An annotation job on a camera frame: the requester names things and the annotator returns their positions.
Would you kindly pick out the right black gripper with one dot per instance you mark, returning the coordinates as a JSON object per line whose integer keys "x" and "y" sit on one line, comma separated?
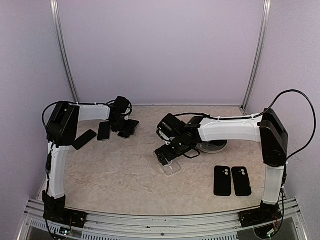
{"x": 170, "y": 155}

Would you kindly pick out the black smartphone upright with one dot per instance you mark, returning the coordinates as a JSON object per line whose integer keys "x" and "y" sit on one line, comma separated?
{"x": 104, "y": 131}

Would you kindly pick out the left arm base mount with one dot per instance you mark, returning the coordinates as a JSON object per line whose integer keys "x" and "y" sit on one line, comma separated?
{"x": 56, "y": 212}

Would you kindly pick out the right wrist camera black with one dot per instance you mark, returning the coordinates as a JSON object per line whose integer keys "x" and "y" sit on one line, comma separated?
{"x": 170, "y": 126}

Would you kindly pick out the aluminium front rail frame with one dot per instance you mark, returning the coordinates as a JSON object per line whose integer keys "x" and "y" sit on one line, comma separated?
{"x": 214, "y": 226}

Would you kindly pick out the black smartphone tilted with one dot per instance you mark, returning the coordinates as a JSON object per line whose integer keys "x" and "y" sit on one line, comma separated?
{"x": 84, "y": 139}

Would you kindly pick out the black smartphone white edge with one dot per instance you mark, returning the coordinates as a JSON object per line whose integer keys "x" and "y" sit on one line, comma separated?
{"x": 126, "y": 133}

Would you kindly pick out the right aluminium corner post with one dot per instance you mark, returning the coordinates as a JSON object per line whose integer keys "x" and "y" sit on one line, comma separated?
{"x": 267, "y": 5}

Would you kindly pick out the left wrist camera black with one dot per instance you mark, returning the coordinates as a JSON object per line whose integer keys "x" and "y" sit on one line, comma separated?
{"x": 123, "y": 105}

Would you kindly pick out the clear transparent phone case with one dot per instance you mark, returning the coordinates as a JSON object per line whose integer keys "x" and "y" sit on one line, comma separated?
{"x": 171, "y": 168}

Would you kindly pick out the white saucer plate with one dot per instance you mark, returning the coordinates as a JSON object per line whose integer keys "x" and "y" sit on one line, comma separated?
{"x": 212, "y": 147}

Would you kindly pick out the left aluminium corner post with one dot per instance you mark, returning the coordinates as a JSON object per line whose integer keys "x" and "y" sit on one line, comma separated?
{"x": 54, "y": 5}

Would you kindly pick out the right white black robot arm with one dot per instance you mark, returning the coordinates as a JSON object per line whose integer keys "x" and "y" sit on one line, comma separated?
{"x": 203, "y": 132}

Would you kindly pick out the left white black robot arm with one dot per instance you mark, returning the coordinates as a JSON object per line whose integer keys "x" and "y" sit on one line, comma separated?
{"x": 61, "y": 134}

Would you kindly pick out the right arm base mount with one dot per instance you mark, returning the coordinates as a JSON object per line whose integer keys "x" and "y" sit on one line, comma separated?
{"x": 263, "y": 214}

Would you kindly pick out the black phone case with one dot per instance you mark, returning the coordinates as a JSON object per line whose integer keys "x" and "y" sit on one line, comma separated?
{"x": 222, "y": 181}
{"x": 241, "y": 181}

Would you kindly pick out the aluminium corner post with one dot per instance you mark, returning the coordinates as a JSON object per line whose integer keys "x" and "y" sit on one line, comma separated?
{"x": 54, "y": 5}
{"x": 267, "y": 5}

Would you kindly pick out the black phone case left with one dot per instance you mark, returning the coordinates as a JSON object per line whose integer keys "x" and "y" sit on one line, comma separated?
{"x": 222, "y": 181}

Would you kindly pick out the black phone case right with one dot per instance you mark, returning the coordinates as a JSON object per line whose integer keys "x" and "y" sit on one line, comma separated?
{"x": 241, "y": 181}

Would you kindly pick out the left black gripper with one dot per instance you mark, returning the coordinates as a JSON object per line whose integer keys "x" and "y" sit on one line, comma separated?
{"x": 115, "y": 128}

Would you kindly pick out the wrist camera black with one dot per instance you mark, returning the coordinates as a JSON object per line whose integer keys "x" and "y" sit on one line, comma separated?
{"x": 170, "y": 126}
{"x": 123, "y": 105}

